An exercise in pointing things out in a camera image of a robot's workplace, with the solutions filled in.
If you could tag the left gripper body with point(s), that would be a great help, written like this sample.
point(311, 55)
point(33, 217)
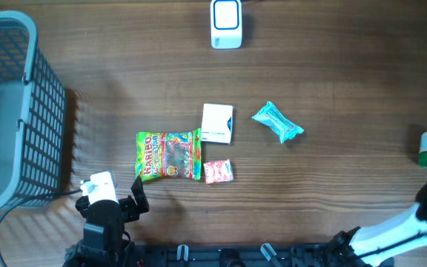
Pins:
point(130, 210)

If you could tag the red white tissue pack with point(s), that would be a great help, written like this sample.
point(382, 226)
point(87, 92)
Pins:
point(218, 171)

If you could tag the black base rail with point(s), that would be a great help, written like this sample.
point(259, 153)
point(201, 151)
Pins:
point(297, 255)

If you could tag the grey plastic mesh basket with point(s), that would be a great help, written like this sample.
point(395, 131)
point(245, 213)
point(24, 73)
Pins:
point(33, 106)

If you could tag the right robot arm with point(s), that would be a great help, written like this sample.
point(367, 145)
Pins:
point(374, 245)

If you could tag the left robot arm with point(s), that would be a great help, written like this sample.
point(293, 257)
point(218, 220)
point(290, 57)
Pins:
point(105, 241)

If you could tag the Haribo gummy candy bag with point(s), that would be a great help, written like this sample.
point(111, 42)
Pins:
point(169, 154)

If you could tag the teal tissue pack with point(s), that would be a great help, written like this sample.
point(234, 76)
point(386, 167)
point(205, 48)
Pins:
point(271, 116)

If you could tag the white blue carton box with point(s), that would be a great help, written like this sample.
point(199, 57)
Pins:
point(217, 123)

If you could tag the white barcode scanner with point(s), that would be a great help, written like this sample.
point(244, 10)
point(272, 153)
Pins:
point(226, 24)

